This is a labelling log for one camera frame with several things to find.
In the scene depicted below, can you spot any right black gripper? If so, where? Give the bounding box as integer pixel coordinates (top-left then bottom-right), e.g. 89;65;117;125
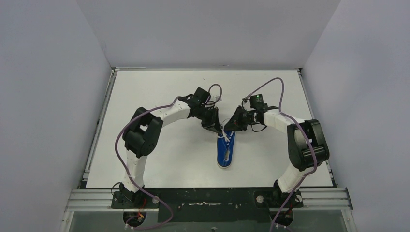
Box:
224;105;257;131

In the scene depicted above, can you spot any blue canvas sneaker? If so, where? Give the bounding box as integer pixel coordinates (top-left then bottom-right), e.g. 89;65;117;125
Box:
217;137;235;168

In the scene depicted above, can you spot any white shoelace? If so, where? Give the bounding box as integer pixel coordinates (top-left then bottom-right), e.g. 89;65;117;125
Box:
218;118;235;145

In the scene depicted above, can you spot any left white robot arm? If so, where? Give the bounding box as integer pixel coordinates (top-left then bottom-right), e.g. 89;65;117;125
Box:
115;87;222;206

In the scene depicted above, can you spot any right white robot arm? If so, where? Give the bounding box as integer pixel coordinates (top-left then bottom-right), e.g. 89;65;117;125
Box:
223;106;330;206

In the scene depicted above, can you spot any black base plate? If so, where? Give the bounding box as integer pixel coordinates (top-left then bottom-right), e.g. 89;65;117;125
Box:
111;187;304;226

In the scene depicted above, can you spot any aluminium frame rail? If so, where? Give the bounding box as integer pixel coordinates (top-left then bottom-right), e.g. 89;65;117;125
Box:
65;188;353;212

